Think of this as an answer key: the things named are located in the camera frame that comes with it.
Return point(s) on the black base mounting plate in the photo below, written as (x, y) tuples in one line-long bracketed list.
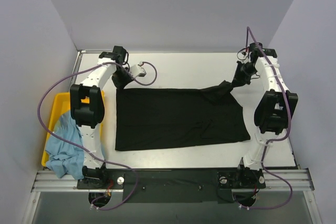
[(223, 185)]

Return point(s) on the black t shirt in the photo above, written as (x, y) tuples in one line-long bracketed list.
[(152, 119)]

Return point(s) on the aluminium front rail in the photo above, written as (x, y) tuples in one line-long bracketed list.
[(299, 179)]

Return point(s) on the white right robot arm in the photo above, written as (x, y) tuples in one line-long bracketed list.
[(273, 114)]

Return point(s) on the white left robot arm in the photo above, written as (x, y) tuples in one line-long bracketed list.
[(87, 109)]

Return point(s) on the yellow plastic bin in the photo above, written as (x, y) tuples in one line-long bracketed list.
[(60, 106)]

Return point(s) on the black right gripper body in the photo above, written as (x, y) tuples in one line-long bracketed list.
[(237, 78)]

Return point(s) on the light blue t shirt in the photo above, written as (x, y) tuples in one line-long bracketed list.
[(65, 158)]

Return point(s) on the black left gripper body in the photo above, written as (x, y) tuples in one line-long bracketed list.
[(119, 80)]

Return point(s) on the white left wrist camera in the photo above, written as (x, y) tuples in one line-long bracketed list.
[(138, 70)]

